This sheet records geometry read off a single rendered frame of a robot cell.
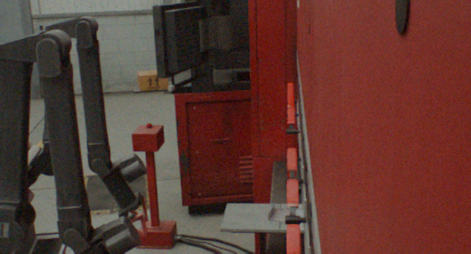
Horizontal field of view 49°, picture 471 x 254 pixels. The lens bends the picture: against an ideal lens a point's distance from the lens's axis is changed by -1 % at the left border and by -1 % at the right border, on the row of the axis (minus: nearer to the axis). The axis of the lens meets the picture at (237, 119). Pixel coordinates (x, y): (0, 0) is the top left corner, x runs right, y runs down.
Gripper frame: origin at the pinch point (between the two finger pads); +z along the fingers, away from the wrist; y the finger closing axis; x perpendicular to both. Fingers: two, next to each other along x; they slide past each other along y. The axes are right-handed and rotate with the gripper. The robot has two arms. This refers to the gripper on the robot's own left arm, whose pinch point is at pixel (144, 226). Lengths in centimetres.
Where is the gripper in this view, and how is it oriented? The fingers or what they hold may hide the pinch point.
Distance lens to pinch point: 162.7
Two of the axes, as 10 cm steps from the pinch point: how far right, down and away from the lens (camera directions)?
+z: 4.8, 8.3, 2.9
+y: -1.3, -2.5, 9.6
